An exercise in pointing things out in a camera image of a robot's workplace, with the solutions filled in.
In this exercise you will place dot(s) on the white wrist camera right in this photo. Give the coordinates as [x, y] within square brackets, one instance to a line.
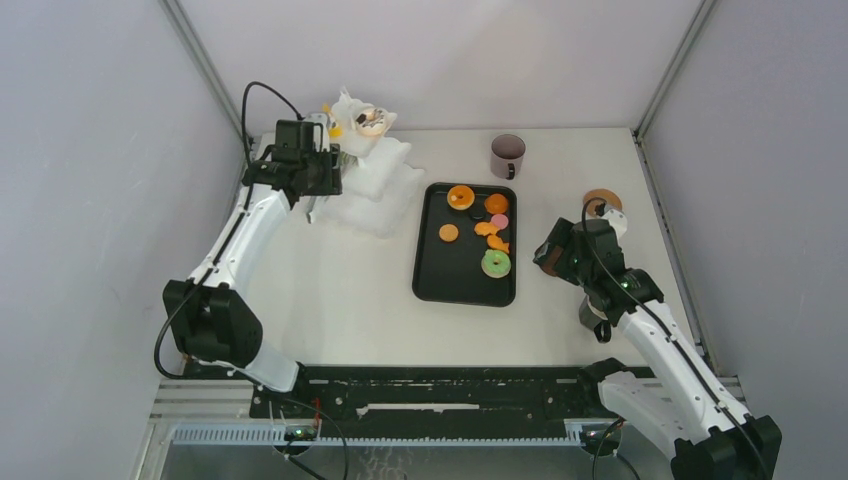
[617, 220]

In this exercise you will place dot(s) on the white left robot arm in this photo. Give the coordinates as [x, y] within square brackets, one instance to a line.
[208, 317]

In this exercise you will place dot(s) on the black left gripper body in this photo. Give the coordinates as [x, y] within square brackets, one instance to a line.
[323, 177]

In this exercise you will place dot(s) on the green frosted donut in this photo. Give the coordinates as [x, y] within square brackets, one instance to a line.
[496, 263]

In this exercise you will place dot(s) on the dark purple mug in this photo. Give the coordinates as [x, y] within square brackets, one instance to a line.
[507, 154]

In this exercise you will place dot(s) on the yellow cake slice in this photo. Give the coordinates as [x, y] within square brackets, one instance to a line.
[334, 129]

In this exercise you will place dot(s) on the black serving tray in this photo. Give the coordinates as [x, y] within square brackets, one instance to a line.
[451, 272]

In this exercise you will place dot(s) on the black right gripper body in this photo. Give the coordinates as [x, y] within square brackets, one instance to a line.
[570, 267]

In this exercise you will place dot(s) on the pink macaron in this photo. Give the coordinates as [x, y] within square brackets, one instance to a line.
[500, 221]

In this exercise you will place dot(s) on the brown round coaster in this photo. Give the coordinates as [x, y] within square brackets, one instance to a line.
[548, 265]

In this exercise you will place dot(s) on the orange glazed donut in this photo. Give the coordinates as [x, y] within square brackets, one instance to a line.
[460, 197]

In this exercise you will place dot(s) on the orange fish pastry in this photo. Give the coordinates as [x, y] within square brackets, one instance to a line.
[494, 242]
[486, 229]

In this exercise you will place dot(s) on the white chocolate drizzle donut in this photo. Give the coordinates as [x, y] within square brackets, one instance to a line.
[372, 122]

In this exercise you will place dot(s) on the black sandwich cookie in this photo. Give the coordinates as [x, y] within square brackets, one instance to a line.
[477, 213]

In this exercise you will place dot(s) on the white three-tier dessert stand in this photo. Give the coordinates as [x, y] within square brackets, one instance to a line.
[378, 183]

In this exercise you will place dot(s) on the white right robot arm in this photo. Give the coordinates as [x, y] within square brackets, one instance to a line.
[702, 429]

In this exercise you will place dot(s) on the small orange cookie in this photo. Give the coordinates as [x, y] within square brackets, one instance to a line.
[448, 233]

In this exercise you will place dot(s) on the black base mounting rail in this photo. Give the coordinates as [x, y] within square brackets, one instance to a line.
[436, 403]

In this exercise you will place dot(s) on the grey mug white inside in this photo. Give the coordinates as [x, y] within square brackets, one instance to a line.
[595, 321]

